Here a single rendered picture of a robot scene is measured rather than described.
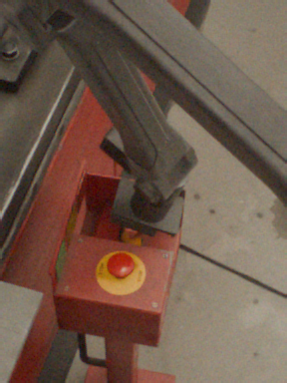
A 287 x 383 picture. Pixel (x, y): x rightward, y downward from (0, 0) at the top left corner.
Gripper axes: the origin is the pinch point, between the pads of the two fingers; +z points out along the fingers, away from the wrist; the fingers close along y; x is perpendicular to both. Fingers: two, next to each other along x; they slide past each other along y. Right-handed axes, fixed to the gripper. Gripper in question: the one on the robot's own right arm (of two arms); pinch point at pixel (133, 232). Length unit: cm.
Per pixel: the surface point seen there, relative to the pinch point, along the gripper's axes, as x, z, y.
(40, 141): -4.5, -9.2, 18.0
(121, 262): 9.9, -8.1, 1.8
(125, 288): 12.4, -5.7, 0.0
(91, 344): -9, 74, -8
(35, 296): 26.4, -25.3, 12.7
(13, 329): 30.8, -25.1, 13.9
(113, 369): 9.2, 35.7, -8.0
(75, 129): -17.4, 3.0, 13.4
